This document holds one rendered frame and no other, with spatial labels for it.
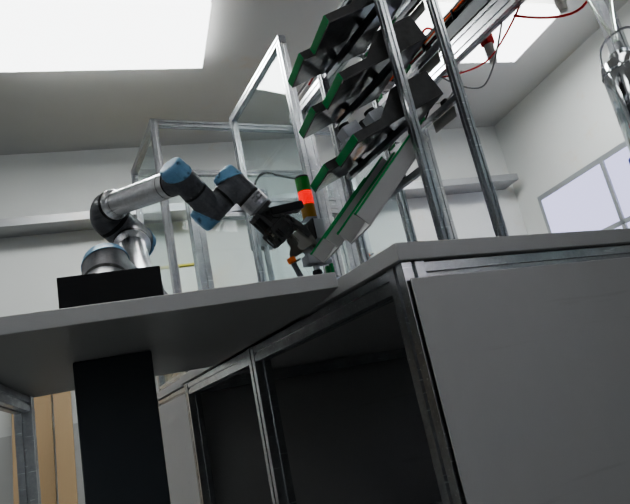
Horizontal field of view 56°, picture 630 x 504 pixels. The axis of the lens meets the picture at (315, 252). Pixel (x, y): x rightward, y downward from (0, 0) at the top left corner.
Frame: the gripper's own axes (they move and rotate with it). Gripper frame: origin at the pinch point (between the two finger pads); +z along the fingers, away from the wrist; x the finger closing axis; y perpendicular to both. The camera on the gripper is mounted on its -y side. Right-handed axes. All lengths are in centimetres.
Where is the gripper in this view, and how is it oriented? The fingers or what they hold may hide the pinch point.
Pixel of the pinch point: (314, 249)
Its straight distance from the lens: 175.9
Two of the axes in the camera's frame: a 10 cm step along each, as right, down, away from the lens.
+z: 7.3, 6.8, 1.0
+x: 4.2, -3.3, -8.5
